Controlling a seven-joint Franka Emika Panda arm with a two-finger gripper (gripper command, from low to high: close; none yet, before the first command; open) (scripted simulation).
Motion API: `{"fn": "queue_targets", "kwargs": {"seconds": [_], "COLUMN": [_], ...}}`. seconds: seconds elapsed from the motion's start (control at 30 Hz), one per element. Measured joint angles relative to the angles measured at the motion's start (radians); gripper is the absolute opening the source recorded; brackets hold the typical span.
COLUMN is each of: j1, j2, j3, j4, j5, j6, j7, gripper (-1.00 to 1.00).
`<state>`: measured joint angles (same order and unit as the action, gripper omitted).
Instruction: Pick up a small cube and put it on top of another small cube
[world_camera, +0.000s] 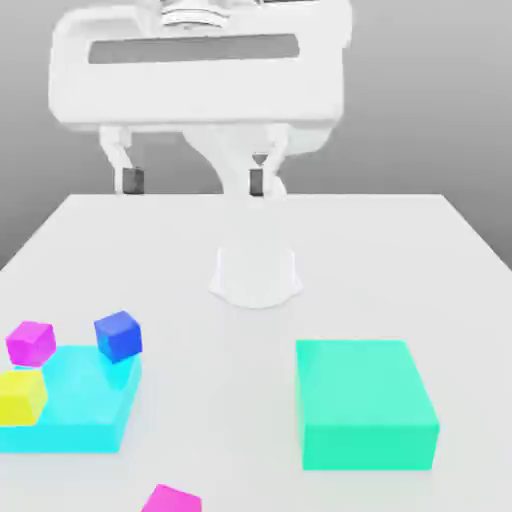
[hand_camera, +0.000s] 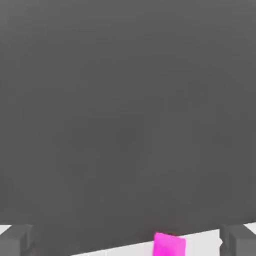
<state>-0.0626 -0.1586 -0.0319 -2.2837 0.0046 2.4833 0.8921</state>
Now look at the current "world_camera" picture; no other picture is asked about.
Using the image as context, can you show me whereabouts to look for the large cyan box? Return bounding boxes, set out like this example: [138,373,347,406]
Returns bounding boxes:
[0,344,144,455]

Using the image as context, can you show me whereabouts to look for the small yellow cube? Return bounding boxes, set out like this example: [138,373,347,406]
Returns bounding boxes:
[0,369,50,428]

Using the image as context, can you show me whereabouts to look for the small pink cube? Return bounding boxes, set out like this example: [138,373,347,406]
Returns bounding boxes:
[140,483,203,512]

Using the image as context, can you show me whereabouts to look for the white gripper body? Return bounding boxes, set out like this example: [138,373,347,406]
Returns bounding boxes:
[47,0,354,134]

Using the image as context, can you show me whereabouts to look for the small magenta cube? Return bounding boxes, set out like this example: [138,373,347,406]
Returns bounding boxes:
[5,320,58,369]

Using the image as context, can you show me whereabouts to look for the large turquoise box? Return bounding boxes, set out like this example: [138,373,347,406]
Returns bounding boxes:
[295,339,442,472]

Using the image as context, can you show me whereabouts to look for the small blue cube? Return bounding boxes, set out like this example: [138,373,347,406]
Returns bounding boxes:
[93,309,144,365]

